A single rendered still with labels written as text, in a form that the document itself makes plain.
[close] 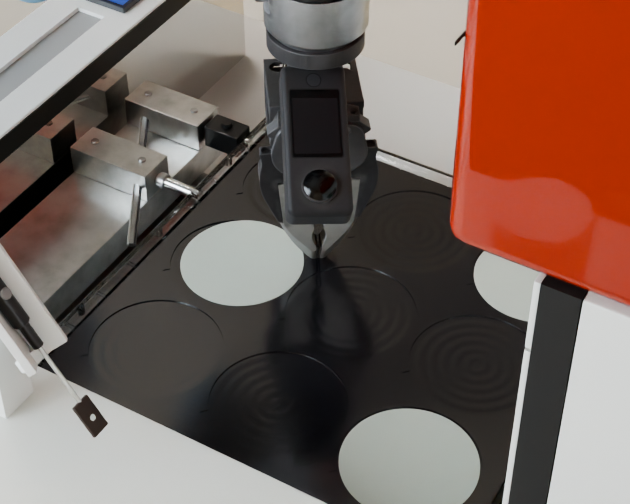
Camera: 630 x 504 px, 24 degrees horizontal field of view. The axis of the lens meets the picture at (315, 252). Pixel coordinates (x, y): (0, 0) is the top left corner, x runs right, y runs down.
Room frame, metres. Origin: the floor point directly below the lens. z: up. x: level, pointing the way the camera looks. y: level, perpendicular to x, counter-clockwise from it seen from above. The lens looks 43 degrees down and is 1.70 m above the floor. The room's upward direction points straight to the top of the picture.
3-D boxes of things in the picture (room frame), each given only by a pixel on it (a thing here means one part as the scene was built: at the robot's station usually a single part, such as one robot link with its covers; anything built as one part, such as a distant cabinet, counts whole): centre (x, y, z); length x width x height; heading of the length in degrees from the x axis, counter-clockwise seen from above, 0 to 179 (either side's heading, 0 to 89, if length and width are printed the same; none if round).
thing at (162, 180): (0.95, 0.12, 0.89); 0.05 x 0.01 x 0.01; 59
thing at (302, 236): (0.87, 0.02, 0.95); 0.06 x 0.03 x 0.09; 6
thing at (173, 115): (1.05, 0.13, 0.89); 0.08 x 0.03 x 0.03; 59
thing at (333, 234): (0.87, -0.02, 0.95); 0.06 x 0.03 x 0.09; 6
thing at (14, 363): (0.64, 0.19, 1.03); 0.06 x 0.04 x 0.13; 59
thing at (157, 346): (0.79, -0.03, 0.90); 0.34 x 0.34 x 0.01; 59
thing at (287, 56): (0.87, 0.00, 1.05); 0.09 x 0.08 x 0.12; 6
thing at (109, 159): (0.98, 0.17, 0.89); 0.08 x 0.03 x 0.03; 59
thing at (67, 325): (0.88, 0.13, 0.90); 0.38 x 0.01 x 0.01; 149
